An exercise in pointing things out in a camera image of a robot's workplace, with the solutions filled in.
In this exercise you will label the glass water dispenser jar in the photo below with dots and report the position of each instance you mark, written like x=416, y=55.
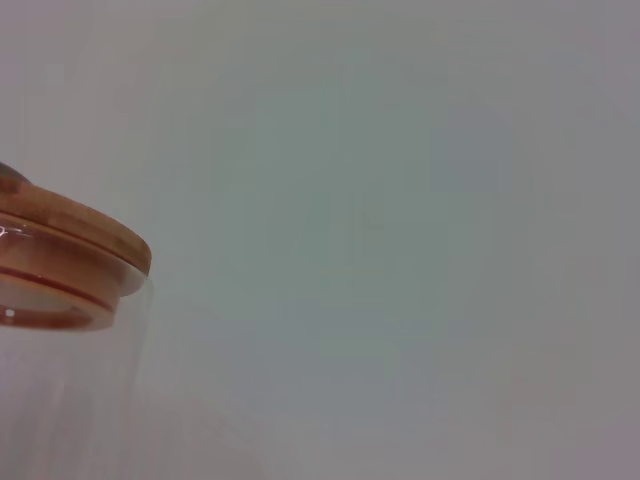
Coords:
x=75, y=400

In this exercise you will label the wooden jar lid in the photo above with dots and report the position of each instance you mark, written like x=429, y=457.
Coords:
x=65, y=250

